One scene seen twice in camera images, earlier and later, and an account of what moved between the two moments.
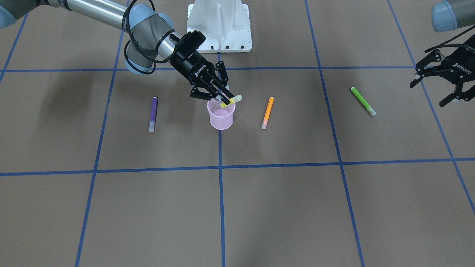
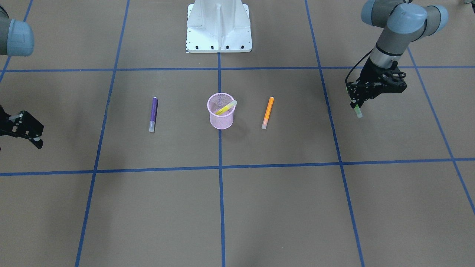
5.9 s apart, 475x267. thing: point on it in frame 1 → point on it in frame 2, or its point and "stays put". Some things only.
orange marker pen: x=264 y=124 stays put
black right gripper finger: x=196 y=92 → x=36 y=141
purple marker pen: x=151 y=121 stays put
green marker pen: x=363 y=101 → x=358 y=111
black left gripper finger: x=467 y=95 → x=370 y=92
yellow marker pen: x=232 y=100 → x=226 y=108
